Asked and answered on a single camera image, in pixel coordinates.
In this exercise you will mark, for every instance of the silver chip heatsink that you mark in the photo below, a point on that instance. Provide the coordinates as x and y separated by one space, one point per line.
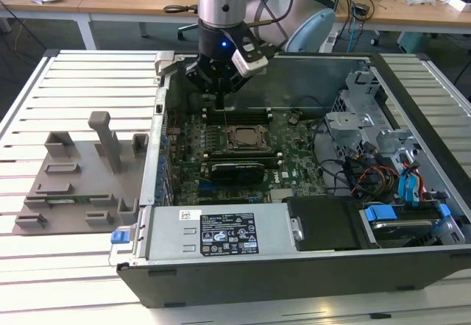
281 194

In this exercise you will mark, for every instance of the black cylinder part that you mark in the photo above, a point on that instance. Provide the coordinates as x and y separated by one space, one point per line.
195 102

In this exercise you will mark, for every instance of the long wooden desk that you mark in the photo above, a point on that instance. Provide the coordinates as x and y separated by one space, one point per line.
404 14

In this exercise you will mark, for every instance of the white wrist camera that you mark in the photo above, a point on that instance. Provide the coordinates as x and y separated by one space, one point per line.
250 65

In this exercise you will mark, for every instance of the green motherboard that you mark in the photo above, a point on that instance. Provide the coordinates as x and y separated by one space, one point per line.
301 148

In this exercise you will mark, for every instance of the black open PC case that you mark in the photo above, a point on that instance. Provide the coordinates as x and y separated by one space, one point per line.
294 281

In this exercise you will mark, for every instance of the black caster wheel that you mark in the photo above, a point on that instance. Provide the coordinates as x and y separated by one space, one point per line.
375 41

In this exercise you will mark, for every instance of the teal box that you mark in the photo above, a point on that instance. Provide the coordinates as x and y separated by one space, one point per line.
416 42

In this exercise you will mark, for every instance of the silver CPU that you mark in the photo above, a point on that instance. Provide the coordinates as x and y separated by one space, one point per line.
244 135

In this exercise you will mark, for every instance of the silver metal drive cage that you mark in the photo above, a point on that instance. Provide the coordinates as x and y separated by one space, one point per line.
346 121

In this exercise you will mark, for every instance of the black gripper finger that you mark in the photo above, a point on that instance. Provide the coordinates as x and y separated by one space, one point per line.
195 73
239 82

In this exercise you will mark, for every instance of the black graphics card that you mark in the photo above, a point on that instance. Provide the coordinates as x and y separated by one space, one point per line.
237 174

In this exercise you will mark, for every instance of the blue case latch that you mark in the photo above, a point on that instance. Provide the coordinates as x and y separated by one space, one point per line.
118 238

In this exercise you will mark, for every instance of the small black adapter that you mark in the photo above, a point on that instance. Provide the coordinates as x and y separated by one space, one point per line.
360 10

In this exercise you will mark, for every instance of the CPU socket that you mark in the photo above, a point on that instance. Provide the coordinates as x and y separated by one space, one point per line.
229 148

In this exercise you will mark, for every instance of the round coin battery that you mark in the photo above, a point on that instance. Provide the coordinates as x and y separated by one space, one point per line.
293 119

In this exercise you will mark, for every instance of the RAM stick with white label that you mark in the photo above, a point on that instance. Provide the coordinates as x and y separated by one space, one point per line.
250 113

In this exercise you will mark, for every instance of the silver power supply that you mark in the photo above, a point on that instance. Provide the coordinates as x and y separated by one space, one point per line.
169 236

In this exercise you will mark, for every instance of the hard disk in blue carrier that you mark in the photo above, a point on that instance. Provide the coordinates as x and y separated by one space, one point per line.
401 229

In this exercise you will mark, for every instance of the black chair base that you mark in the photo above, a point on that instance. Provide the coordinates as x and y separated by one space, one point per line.
187 28

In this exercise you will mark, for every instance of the black plastic shroud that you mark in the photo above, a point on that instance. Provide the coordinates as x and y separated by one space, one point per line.
324 225

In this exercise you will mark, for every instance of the black RAM stick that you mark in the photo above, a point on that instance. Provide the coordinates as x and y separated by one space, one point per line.
270 159

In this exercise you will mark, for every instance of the white open box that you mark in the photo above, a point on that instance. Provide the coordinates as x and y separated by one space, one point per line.
460 5

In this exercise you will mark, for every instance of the grey parts rack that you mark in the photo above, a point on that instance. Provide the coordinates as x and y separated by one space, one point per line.
84 192

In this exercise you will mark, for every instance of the white power strip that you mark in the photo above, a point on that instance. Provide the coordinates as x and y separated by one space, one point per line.
330 42

